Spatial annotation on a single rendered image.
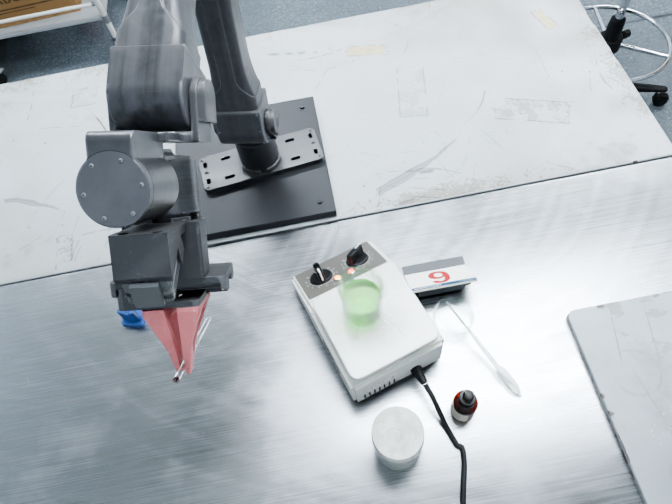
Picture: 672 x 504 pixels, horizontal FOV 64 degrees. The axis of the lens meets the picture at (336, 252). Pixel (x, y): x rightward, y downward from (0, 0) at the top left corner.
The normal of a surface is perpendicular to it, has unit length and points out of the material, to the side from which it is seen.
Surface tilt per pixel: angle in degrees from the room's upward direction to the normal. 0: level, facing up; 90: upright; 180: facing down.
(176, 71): 19
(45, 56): 0
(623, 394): 0
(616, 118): 0
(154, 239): 41
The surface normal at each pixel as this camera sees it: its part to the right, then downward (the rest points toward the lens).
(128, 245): 0.08, 0.16
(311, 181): -0.07, -0.48
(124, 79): -0.08, -0.19
